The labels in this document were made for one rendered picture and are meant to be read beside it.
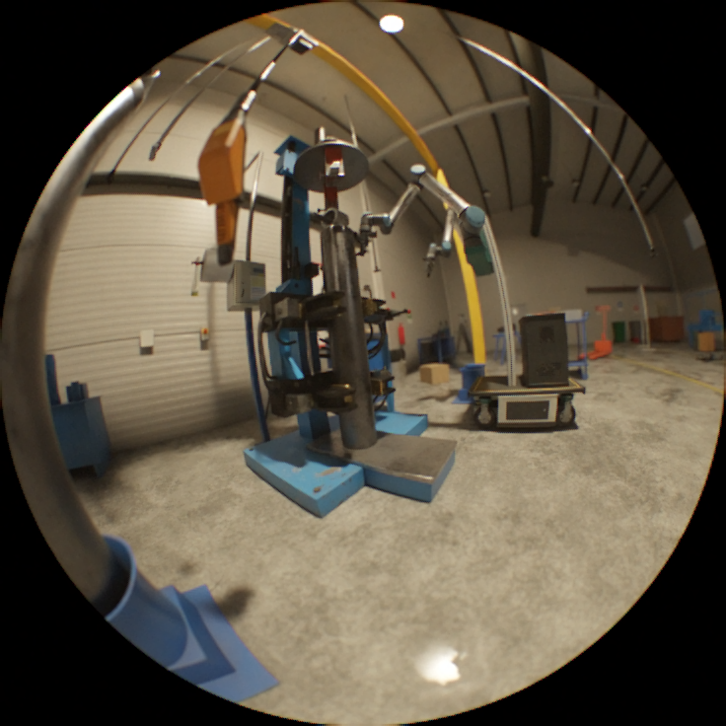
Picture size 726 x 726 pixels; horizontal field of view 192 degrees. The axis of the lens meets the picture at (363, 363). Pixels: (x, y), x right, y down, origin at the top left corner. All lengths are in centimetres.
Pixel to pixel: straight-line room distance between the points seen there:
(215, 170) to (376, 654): 105
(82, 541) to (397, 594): 76
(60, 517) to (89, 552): 8
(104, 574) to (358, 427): 122
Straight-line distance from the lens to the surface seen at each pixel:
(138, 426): 289
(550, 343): 171
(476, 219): 167
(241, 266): 192
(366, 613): 76
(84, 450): 235
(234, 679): 80
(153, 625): 63
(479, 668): 73
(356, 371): 115
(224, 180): 43
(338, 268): 123
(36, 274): 52
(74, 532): 52
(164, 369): 281
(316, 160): 178
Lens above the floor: 71
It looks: 3 degrees down
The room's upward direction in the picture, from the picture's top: 7 degrees counter-clockwise
